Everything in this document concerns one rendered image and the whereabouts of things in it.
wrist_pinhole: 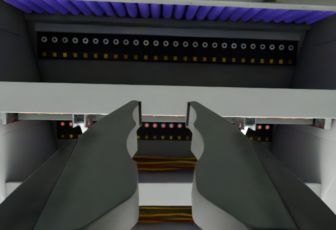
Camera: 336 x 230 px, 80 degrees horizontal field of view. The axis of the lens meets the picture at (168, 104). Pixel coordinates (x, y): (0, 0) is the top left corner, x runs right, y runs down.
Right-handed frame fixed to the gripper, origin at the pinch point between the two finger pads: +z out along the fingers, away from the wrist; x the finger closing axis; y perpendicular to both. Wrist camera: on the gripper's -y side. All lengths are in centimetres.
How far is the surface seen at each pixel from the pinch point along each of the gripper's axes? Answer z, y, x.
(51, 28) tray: 32.4, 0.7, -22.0
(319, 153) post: 19.1, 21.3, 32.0
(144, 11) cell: 26.3, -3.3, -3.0
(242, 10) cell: 24.3, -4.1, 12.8
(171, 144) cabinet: 33.9, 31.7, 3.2
